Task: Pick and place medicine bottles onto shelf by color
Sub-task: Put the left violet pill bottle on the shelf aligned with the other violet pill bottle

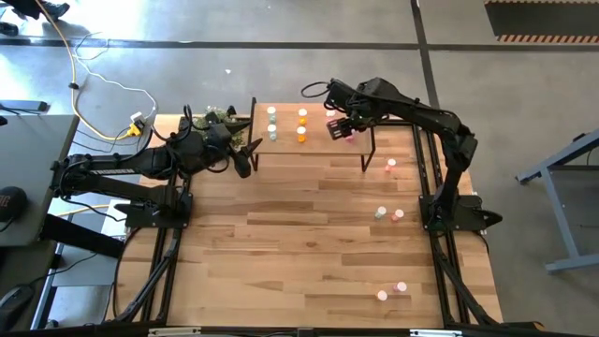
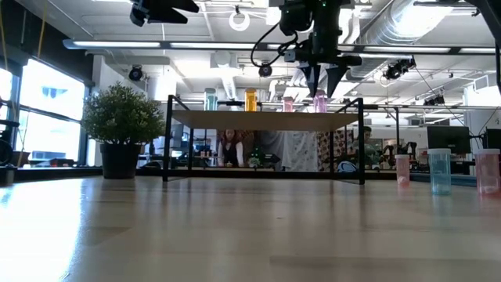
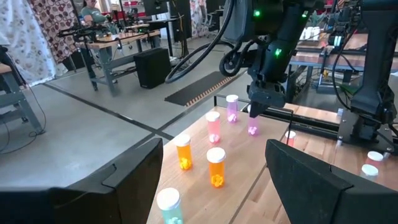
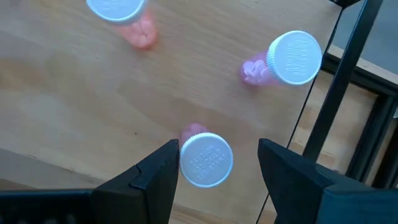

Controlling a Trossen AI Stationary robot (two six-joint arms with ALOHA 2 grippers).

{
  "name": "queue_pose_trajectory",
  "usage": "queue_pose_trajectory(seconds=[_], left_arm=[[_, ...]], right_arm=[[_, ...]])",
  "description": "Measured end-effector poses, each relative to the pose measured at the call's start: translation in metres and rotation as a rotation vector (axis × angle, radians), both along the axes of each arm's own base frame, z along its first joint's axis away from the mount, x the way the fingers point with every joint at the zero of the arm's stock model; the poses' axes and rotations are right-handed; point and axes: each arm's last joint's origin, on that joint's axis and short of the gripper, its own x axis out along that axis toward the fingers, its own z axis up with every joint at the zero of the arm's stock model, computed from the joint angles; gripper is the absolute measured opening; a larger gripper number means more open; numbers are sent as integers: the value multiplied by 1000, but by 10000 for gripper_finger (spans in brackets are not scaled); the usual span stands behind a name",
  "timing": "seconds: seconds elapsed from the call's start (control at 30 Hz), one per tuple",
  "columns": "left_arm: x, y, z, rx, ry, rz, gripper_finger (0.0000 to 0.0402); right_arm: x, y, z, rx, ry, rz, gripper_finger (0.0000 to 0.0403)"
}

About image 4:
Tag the purple pill bottle white cap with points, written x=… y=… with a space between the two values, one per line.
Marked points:
x=293 y=57
x=206 y=160

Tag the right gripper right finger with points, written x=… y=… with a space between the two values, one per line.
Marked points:
x=311 y=202

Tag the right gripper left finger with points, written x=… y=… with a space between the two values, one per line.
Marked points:
x=133 y=202

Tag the salmon pill bottle white cap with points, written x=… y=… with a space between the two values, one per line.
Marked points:
x=115 y=9

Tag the wooden shelf black legs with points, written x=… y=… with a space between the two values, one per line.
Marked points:
x=93 y=109

